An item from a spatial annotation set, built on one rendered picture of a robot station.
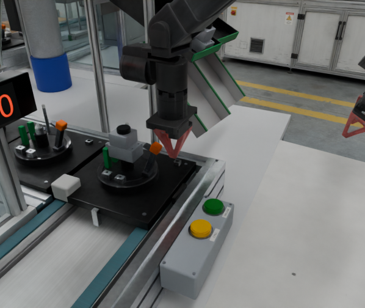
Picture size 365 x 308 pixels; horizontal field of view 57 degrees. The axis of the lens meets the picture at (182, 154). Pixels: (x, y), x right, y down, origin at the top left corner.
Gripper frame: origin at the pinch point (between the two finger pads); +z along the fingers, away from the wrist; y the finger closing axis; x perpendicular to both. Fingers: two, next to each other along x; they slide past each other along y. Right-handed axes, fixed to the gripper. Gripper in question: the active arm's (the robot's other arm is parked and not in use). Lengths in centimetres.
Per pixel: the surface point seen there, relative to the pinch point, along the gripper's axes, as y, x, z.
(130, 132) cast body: 0.2, -10.0, -2.9
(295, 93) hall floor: -328, -10, 108
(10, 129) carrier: -5, -55, 9
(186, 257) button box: 16.1, 10.4, 9.4
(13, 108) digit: 18.0, -20.6, -13.7
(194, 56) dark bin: -19.8, -4.0, -14.6
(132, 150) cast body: 2.0, -8.6, 0.1
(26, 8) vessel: -53, -91, -14
